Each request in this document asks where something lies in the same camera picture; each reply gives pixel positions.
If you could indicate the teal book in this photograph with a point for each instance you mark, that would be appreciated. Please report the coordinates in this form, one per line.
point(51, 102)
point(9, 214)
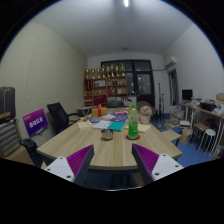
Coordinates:
point(116, 126)

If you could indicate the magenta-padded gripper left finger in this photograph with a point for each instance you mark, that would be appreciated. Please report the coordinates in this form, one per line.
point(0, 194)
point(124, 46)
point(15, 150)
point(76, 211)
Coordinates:
point(65, 166)

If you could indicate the small steel cup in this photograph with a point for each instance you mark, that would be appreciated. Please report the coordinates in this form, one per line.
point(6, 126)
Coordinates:
point(107, 134)

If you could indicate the yellow gift box red ribbon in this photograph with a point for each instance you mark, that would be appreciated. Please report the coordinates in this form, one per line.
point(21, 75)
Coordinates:
point(99, 111)

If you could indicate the ceiling light tube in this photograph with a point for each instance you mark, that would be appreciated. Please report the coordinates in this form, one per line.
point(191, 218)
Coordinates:
point(126, 3)

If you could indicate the black office chair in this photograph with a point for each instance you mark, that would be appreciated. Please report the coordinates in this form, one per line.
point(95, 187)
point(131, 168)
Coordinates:
point(57, 115)

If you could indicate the wooden shelf unit with trophies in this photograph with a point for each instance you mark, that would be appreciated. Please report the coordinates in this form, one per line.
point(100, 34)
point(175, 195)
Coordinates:
point(105, 88)

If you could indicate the grey ribbed case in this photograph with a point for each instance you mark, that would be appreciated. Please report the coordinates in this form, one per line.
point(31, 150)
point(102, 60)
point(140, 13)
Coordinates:
point(9, 138)

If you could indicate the purple sign board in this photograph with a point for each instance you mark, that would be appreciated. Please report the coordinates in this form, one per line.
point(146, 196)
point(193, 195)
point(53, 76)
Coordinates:
point(35, 122)

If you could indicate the black computer monitor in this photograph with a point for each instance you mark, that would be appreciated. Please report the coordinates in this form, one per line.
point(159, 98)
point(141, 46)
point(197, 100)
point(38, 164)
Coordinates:
point(187, 94)

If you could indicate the thick cream book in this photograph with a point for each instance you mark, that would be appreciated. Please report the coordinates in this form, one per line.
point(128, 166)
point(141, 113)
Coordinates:
point(84, 125)

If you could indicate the brown wooden stool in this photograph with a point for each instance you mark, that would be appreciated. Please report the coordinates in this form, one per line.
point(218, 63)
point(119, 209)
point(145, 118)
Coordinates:
point(200, 126)

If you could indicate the white wall air conditioner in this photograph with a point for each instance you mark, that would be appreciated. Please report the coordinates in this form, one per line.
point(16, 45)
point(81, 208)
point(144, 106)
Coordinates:
point(170, 62)

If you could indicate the black bag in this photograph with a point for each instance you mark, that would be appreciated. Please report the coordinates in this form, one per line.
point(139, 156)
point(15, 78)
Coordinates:
point(30, 150)

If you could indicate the pink flowers in white pot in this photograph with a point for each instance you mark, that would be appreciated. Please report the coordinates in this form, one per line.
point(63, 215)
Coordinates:
point(145, 111)

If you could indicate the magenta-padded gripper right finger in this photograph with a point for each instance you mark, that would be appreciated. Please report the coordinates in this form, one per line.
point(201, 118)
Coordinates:
point(161, 165)

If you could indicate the white printed booklet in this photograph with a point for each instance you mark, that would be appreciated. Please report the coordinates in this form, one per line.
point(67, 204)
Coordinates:
point(101, 124)

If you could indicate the white round stool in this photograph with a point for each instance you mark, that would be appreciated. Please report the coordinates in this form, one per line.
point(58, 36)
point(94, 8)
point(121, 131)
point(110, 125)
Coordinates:
point(210, 132)

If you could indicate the green tea drink bottle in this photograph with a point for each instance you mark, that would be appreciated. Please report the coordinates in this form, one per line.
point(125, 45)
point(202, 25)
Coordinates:
point(133, 125)

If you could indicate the flat pale yellow book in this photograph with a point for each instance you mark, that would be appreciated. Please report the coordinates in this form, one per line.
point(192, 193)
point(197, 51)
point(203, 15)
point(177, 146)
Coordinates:
point(145, 128)

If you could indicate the pile of books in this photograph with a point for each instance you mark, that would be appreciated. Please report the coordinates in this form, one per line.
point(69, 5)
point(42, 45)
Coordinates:
point(175, 116)

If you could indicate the white-legged wooden side desk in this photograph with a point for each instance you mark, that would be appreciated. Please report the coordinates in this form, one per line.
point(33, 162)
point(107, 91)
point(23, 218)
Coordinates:
point(208, 111)

